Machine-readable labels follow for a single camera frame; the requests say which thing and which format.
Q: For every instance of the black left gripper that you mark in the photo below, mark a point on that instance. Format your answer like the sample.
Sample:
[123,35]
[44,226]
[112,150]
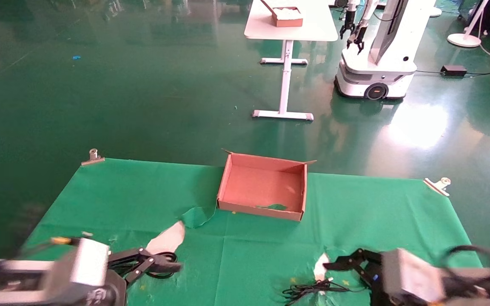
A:
[109,293]

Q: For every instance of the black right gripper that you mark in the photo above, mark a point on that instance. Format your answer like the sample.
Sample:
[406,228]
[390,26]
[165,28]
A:
[381,284]

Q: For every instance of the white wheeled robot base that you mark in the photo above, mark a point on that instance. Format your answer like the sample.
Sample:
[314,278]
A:
[381,68]

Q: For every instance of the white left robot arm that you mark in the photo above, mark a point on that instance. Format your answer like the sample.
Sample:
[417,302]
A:
[2,284]

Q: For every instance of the open brown cardboard box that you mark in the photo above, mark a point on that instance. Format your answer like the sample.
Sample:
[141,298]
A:
[262,182]

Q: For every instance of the small brown cardboard box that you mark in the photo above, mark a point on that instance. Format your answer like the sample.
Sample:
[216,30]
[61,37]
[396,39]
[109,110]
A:
[289,23]

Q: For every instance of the white items in small box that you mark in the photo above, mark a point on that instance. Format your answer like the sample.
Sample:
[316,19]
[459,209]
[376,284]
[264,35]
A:
[289,12]

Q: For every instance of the torn green tablecloth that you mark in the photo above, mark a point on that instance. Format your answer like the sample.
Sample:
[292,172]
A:
[355,204]

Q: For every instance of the metal table clamp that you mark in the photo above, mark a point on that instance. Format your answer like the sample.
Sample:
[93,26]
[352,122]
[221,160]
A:
[93,157]
[438,185]

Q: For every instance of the black power adapter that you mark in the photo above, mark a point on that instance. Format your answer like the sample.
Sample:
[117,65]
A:
[453,70]

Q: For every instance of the small black robot gripper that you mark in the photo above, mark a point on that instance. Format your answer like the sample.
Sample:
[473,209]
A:
[348,25]
[357,38]

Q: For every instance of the white floor stand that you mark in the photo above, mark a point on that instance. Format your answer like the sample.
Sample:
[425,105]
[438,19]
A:
[464,40]

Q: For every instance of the white pedestal table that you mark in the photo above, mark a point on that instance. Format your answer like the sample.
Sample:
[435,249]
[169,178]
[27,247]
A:
[313,25]

